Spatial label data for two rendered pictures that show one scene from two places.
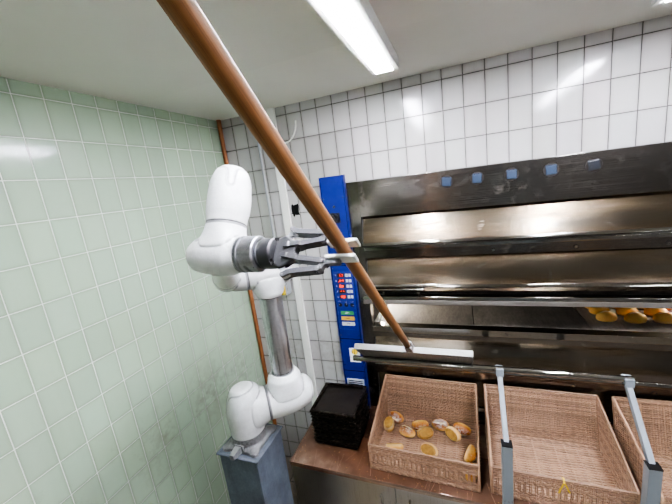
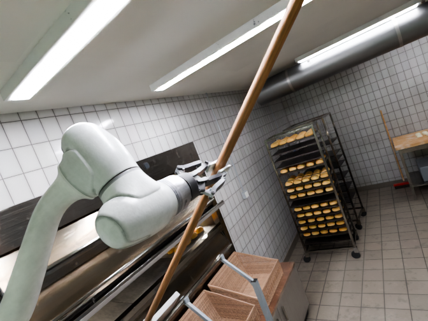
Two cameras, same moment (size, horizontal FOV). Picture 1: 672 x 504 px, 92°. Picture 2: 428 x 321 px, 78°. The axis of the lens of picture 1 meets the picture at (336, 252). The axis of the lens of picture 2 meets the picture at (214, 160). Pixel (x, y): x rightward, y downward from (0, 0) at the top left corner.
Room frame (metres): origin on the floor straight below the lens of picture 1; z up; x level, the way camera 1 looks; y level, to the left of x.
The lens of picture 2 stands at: (0.52, 0.78, 2.04)
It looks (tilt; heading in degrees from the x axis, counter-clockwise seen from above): 4 degrees down; 283
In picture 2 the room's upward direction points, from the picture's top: 21 degrees counter-clockwise
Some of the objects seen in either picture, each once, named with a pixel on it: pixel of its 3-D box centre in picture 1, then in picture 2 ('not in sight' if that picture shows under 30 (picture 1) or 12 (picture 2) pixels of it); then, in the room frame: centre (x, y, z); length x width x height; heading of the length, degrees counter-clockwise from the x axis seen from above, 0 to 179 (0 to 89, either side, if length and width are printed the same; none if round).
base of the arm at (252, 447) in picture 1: (247, 436); not in sight; (1.29, 0.51, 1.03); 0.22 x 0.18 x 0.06; 158
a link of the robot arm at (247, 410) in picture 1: (246, 406); not in sight; (1.31, 0.49, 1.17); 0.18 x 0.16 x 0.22; 110
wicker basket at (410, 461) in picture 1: (425, 423); not in sight; (1.59, -0.38, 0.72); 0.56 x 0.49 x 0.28; 67
